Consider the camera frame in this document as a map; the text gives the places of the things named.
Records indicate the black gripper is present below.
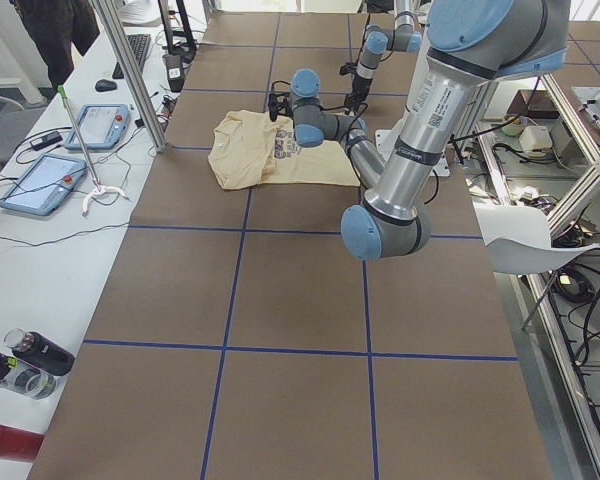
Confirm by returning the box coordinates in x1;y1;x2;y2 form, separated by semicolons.
267;90;293;122
344;77;369;115

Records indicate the cream long-sleeve printed shirt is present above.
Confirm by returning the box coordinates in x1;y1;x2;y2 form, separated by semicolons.
208;110;359;190

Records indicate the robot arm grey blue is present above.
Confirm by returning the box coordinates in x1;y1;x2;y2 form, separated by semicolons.
339;0;422;113
289;1;570;260

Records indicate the person in dark clothes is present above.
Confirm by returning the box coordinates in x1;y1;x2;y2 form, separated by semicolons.
11;0;100;90

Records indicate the black keyboard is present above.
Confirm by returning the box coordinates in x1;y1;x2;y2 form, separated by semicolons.
112;33;151;80

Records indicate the far blue teach pendant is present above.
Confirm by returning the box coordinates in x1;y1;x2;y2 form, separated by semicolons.
70;104;131;151

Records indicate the blue teach pendant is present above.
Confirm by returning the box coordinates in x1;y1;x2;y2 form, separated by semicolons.
70;104;131;151
0;153;87;216

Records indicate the black computer mouse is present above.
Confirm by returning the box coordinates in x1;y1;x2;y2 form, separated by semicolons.
94;79;118;93

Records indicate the white power adapter box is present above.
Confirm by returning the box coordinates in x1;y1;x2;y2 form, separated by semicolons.
519;125;553;158

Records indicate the white stand with green-tipped rod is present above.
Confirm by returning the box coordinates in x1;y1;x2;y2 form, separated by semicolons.
58;85;129;217

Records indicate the black power brick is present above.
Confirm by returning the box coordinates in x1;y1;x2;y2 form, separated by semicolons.
30;130;63;151

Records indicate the near blue teach pendant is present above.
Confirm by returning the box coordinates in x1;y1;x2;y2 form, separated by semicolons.
0;153;87;216

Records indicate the black insulated bottle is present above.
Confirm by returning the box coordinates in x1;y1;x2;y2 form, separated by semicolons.
3;328;75;377

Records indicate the clear bottle black lid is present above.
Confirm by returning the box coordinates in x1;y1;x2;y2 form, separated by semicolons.
0;353;56;400

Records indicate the red bottle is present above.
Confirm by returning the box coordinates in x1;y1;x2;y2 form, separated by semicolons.
0;424;45;463

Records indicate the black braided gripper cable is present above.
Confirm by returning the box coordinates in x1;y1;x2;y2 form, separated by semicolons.
339;14;381;76

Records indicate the aluminium frame post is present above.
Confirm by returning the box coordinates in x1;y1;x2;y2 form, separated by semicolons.
92;0;166;153

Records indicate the aluminium frame rail right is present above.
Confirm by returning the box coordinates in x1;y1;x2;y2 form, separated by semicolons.
472;74;600;480

